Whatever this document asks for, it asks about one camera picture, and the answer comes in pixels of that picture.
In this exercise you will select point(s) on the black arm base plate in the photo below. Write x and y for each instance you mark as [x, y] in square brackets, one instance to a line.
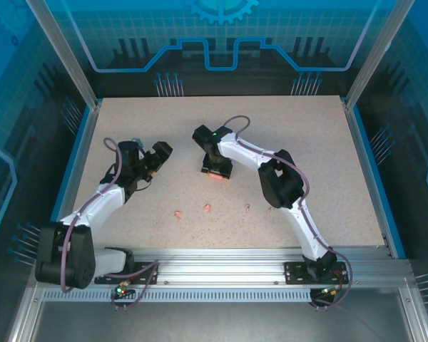
[148, 270]
[293, 272]

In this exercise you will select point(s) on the pink earbud charging case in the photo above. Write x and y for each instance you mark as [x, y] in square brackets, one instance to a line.
[215, 176]

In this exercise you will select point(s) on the aluminium frame post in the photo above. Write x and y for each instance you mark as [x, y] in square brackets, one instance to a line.
[378, 53]
[64, 53]

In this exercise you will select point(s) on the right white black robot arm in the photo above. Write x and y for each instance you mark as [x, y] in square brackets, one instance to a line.
[242, 153]

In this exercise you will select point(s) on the power connector with lights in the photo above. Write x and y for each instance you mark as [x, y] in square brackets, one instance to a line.
[328, 293]
[121, 290]

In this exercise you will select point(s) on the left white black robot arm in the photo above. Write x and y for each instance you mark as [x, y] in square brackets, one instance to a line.
[100, 203]

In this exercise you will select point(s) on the aluminium front mounting rail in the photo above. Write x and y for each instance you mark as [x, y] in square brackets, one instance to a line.
[217, 265]

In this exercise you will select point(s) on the blue-edged aluminium side rail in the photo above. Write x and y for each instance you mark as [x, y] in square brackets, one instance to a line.
[86, 142]
[358, 142]

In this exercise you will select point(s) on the grey metal bottom panel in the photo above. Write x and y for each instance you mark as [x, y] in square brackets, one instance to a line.
[217, 322]

